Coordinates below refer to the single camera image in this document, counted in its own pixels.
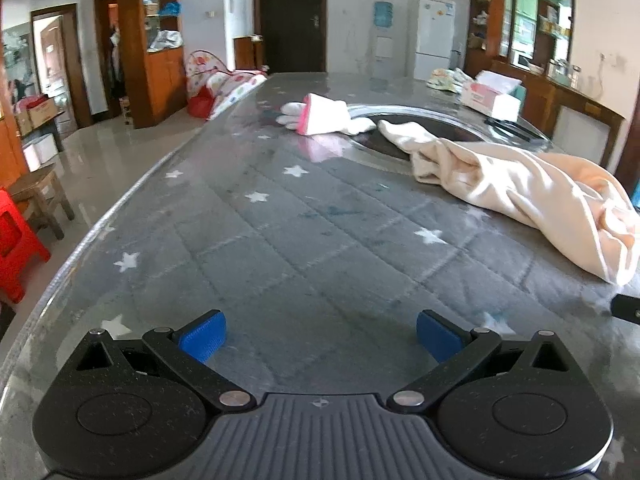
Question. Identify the red plastic stool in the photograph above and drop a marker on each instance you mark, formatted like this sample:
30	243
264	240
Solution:
15	240

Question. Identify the cardboard box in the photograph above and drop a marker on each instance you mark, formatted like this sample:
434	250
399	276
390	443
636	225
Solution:
42	110

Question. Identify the white and pink tissue box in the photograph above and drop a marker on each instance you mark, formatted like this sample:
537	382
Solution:
487	100

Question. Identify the wooden shelf cabinet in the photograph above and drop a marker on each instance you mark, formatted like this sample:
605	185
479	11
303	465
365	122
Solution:
160	75

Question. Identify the white microwave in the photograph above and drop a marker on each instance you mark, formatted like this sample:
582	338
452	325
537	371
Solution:
521	60

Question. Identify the white refrigerator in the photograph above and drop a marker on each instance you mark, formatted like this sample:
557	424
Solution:
432	30

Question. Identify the patterned small cloth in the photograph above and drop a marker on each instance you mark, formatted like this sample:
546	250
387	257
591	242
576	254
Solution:
447	79

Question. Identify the water dispenser with blue bottle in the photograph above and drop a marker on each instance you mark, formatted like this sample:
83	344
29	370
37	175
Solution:
384	15

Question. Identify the small wooden stool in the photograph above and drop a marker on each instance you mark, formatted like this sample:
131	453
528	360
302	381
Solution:
35	180

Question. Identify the white storage box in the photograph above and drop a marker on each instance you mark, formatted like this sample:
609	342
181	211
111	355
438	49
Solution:
41	152

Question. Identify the dark wooden door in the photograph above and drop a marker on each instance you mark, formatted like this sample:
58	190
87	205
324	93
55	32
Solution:
290	20

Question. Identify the wooden sideboard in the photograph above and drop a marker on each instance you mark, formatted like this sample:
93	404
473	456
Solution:
540	95

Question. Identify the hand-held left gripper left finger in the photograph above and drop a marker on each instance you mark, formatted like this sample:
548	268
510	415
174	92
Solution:
202	336

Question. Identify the pink and white small garment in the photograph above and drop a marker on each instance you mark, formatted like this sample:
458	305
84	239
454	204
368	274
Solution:
320	115

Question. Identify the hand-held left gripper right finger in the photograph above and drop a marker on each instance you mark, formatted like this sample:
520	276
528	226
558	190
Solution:
437	336

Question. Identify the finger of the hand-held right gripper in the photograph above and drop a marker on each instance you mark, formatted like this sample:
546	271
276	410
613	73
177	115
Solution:
627	309

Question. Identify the cream long-sleeve shirt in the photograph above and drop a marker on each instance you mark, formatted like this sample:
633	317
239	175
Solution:
500	175

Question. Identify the round black table inset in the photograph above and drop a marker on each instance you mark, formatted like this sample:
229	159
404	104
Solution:
372	146

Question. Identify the colourful dotted play tent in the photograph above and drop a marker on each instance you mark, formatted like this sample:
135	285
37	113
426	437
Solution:
230	85

